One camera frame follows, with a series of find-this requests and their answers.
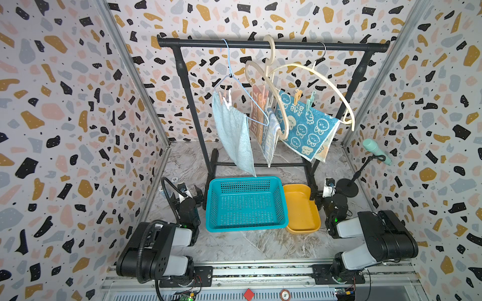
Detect light blue towel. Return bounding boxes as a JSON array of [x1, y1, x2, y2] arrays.
[[212, 94, 256, 177]]

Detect white clothespin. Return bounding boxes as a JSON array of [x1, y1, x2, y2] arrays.
[[223, 90, 232, 109]]

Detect light blue wire hanger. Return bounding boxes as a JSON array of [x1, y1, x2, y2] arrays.
[[213, 38, 269, 127]]

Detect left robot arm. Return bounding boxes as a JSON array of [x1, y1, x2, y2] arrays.
[[115, 188, 203, 287]]

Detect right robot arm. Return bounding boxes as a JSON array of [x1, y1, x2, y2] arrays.
[[313, 193, 419, 284]]

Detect large wooden hanger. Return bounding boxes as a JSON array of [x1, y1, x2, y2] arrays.
[[266, 41, 356, 132]]

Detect black microphone stand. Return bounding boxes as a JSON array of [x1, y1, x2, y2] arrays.
[[336, 155, 387, 198]]

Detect yellow plastic bin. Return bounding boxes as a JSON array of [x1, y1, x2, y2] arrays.
[[283, 184, 321, 235]]

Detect black clothes rack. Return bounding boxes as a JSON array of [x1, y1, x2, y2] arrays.
[[156, 35, 390, 193]]

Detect teal plastic basket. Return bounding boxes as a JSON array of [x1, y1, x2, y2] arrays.
[[206, 176, 289, 233]]

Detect mint green microphone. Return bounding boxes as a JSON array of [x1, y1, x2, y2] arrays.
[[363, 139, 392, 166]]

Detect teal jellyfish pattern towel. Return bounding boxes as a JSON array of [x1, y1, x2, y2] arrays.
[[275, 91, 340, 162]]

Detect round red white sticker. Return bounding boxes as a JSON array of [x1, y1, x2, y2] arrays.
[[279, 289, 291, 301]]

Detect red diamond sticker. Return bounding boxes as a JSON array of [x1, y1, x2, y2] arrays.
[[243, 288, 255, 301]]

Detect mint green clothespin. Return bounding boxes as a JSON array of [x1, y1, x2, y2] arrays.
[[305, 90, 316, 112]]

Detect orange patterned towel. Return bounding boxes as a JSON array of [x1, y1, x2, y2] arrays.
[[250, 85, 269, 145]]

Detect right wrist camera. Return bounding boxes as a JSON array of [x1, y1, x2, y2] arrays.
[[323, 178, 336, 198]]

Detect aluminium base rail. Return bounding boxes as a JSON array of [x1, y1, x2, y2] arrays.
[[98, 259, 430, 301]]

